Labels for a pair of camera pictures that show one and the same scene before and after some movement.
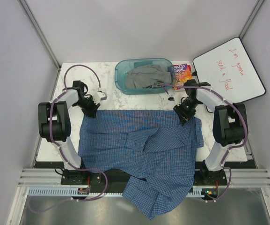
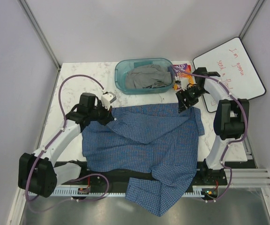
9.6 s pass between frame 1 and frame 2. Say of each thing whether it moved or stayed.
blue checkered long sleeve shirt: stayed
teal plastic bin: stayed
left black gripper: moved
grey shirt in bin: stayed
